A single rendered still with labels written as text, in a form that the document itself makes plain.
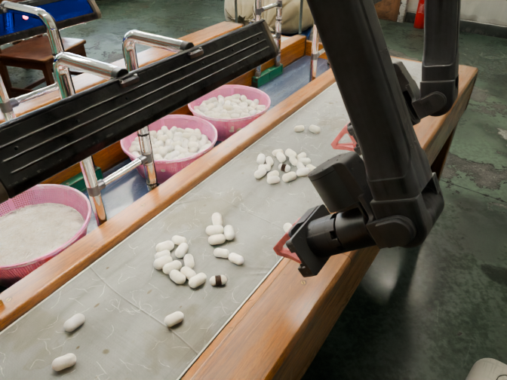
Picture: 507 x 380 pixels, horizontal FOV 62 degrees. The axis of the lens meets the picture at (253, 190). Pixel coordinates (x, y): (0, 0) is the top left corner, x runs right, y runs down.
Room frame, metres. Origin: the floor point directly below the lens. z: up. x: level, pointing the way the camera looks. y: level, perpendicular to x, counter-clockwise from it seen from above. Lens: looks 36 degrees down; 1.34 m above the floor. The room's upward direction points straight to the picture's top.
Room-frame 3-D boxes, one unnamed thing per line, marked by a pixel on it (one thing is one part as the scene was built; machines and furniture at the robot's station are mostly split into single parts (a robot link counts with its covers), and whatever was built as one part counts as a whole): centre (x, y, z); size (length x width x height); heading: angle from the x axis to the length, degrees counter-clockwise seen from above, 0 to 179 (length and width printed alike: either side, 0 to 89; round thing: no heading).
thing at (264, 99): (1.27, 0.08, 0.72); 0.27 x 0.27 x 0.10
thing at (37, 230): (0.67, 0.48, 0.71); 0.22 x 0.22 x 0.06
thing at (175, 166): (1.04, 0.23, 0.72); 0.27 x 0.27 x 0.10
